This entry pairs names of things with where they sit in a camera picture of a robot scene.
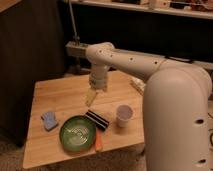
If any black striped eraser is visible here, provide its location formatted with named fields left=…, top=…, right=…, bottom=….
left=85, top=110, right=109, bottom=131

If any wooden shelf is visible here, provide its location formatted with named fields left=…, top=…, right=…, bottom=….
left=62, top=0, right=213, bottom=20

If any white striped object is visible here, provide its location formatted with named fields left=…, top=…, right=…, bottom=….
left=130, top=77, right=145, bottom=94

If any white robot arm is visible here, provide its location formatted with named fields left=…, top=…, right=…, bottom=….
left=86, top=42, right=212, bottom=171

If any grey beam ledge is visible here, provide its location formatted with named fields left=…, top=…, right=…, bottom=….
left=65, top=41, right=213, bottom=70

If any blue sponge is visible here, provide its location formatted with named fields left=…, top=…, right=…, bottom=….
left=41, top=111, right=58, bottom=131

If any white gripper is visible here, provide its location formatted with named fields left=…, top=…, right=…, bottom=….
left=85, top=64, right=109, bottom=107

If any green bowl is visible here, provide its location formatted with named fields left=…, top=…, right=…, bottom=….
left=59, top=115, right=96, bottom=153

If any wooden table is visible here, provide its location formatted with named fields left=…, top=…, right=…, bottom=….
left=23, top=71, right=144, bottom=169

